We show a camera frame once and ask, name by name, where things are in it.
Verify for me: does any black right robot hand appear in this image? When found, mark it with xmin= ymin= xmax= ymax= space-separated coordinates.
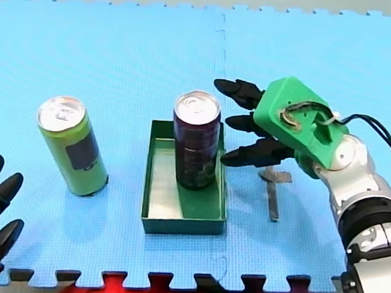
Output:
xmin=208 ymin=77 xmax=301 ymax=171

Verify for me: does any dark purple drink can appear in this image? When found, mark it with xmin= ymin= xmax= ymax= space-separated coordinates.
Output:
xmin=168 ymin=89 xmax=224 ymax=193

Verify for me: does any green drink can dark band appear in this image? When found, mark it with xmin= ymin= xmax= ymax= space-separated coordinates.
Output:
xmin=31 ymin=94 xmax=115 ymax=200

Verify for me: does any shallow green tray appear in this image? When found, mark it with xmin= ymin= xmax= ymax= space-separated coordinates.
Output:
xmin=139 ymin=117 xmax=235 ymax=240

